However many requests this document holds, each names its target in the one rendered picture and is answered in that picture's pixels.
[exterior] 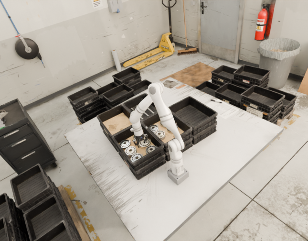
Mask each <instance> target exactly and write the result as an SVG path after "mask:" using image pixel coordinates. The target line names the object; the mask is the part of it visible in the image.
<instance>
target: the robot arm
mask: <svg viewBox="0 0 308 241"><path fill-rule="evenodd" d="M148 92H149V94H148V95H147V96H146V97H145V98H144V99H143V100H142V101H141V102H140V103H139V104H138V106H137V107H136V109H135V111H133V112H131V114H130V118H129V120H130V122H131V123H132V127H133V128H131V129H130V130H131V131H133V132H134V135H135V140H132V141H133V143H134V144H135V145H136V146H138V148H140V146H139V142H140V141H142V140H143V141H144V143H146V141H147V140H148V135H147V134H145V135H144V133H143V130H142V127H141V124H140V118H141V116H142V114H143V113H144V112H145V111H146V109H147V108H148V107H149V106H150V104H151V103H152V102H153V103H154V105H155V107H156V110H157V112H158V115H159V118H160V121H161V123H162V125H163V126H164V127H166V128H167V129H168V130H170V131H171V132H172V133H173V134H174V136H175V139H173V140H171V141H169V142H168V149H169V154H170V162H171V170H172V173H173V174H174V175H177V176H179V175H181V174H183V173H184V167H183V159H182V152H181V150H182V149H184V142H183V140H182V138H181V135H180V133H179V131H178V129H177V126H176V124H175V121H174V118H173V115H172V112H171V110H170V109H169V108H168V107H167V106H166V104H165V103H164V102H163V100H162V97H161V94H162V93H163V92H164V85H163V84H162V83H161V82H155V83H152V84H150V85H149V87H148ZM144 137H145V139H144ZM136 141H137V143H136Z"/></svg>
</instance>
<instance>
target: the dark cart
mask: <svg viewBox="0 0 308 241"><path fill-rule="evenodd" d="M0 110H5V111H6V112H8V114H6V115H5V116H4V120H6V122H5V127H4V128H2V129H0V156H1V157H2V158H3V159H4V160H5V161H6V162H7V163H8V164H9V166H10V167H11V168H12V169H13V170H14V171H15V172H16V173H17V174H18V175H19V174H21V173H22V172H24V171H26V170H28V169H29V168H31V167H33V166H35V165H37V164H40V165H41V167H42V169H44V168H45V167H47V166H49V165H50V164H53V166H54V167H56V166H57V165H56V163H55V161H57V160H56V158H55V156H54V154H53V153H52V151H51V149H50V147H49V145H48V143H47V141H46V140H45V138H44V137H43V135H42V134H41V132H40V131H39V129H38V128H37V126H36V125H35V123H34V122H33V120H32V119H31V117H30V116H29V114H28V113H27V111H26V110H25V108H24V107H23V105H22V104H21V103H20V101H19V100H18V98H17V99H14V100H12V101H10V102H7V103H5V104H3V105H0Z"/></svg>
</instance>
